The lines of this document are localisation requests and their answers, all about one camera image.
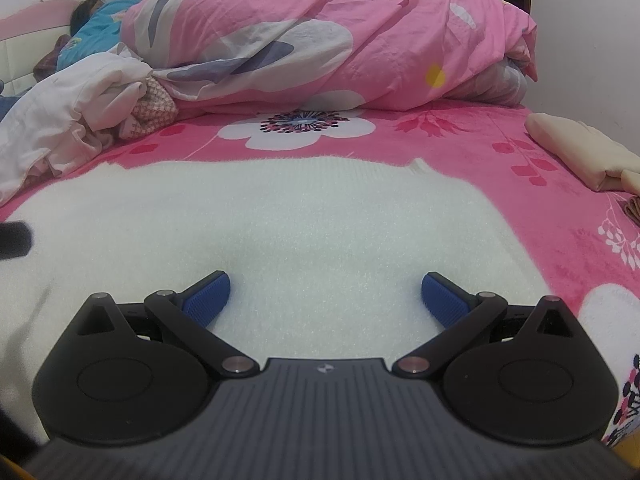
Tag cream sweater with deer embroidery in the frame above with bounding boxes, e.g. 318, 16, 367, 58
0, 156, 552, 448

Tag crumpled white cloth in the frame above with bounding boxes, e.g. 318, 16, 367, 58
0, 42, 149, 207

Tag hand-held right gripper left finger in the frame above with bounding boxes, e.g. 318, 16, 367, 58
75, 270, 261, 377

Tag pink and white headboard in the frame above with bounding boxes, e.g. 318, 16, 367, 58
0, 0, 82, 100

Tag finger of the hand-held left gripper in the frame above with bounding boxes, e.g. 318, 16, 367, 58
0, 220, 34, 262

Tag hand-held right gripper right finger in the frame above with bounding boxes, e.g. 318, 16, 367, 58
391, 271, 576, 378

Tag folded light beige garment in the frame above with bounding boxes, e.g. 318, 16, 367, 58
525, 112, 640, 195

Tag pink houndstooth cloth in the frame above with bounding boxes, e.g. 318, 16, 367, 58
119, 79, 179, 141

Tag pink patterned quilt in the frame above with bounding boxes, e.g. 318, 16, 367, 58
121, 0, 539, 114

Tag blue denim cloth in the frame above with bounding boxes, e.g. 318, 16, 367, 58
0, 94, 32, 122

